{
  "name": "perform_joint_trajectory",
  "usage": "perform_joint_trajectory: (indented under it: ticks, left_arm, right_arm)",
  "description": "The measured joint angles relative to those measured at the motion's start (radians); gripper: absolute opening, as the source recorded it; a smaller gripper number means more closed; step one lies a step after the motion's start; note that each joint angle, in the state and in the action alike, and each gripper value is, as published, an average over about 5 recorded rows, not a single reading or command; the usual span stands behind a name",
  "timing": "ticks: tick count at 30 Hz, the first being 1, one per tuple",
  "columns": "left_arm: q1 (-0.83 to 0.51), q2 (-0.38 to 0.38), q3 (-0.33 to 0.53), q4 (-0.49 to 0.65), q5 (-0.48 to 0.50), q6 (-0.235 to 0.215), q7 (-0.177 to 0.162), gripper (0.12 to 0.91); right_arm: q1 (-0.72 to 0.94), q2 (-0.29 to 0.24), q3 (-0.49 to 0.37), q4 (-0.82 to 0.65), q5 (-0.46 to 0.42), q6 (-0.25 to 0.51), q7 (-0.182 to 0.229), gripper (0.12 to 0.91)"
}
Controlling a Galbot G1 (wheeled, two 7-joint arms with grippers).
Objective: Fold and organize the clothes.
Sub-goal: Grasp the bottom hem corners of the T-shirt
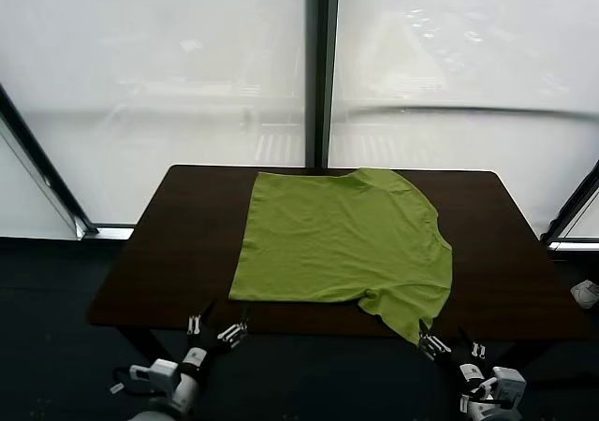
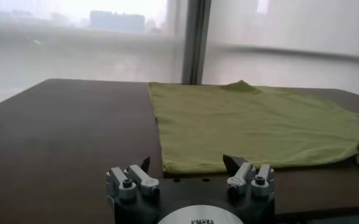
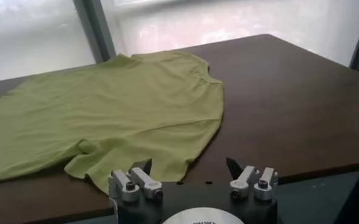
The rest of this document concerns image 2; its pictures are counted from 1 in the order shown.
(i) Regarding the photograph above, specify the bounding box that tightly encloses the dark vertical window mullion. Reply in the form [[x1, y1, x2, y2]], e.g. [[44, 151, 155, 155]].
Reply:
[[181, 0, 212, 85]]

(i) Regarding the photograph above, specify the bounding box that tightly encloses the curved dark railing behind glass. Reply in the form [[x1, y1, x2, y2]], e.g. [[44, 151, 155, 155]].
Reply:
[[208, 42, 359, 64]]

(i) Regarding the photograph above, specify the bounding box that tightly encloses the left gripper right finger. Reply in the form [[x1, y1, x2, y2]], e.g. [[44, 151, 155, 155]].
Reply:
[[222, 154, 275, 198]]

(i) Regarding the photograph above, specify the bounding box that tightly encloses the distant building behind glass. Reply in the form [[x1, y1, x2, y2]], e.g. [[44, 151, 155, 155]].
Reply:
[[90, 10, 146, 33]]

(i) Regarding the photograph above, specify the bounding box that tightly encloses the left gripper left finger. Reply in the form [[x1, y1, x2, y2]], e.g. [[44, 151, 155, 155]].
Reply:
[[105, 156, 161, 201]]

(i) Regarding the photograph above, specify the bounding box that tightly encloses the green printed t-shirt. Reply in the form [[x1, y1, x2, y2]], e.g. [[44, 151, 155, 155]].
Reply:
[[148, 80, 359, 175]]

